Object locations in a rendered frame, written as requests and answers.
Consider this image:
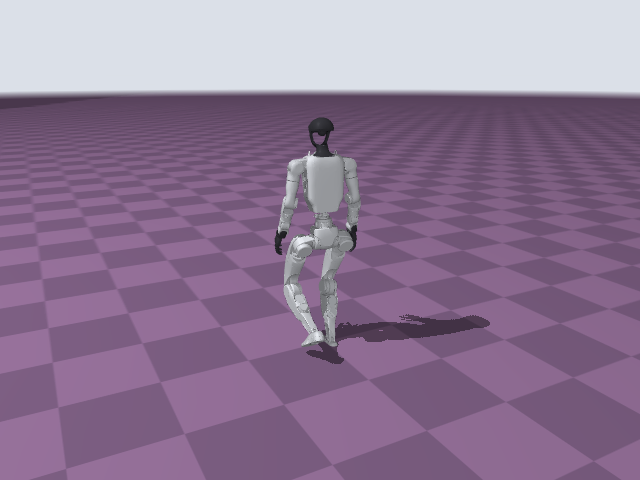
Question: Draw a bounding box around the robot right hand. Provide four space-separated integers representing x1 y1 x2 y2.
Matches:
346 225 357 252

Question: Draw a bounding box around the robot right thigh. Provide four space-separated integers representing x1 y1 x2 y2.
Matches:
319 229 353 295

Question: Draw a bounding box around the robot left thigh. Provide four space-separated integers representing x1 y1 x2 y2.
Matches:
284 234 315 296

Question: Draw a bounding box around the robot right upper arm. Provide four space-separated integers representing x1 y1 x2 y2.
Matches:
342 157 360 205

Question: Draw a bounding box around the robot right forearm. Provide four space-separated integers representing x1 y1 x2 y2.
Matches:
346 199 361 231

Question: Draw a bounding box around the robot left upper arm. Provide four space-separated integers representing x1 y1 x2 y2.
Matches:
284 158 307 209

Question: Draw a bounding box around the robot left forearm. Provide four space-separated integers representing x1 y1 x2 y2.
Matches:
278 196 294 235

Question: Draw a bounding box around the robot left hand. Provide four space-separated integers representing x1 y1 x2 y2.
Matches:
275 230 287 255

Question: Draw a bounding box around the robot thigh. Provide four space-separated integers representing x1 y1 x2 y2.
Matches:
284 234 315 296
319 229 353 295

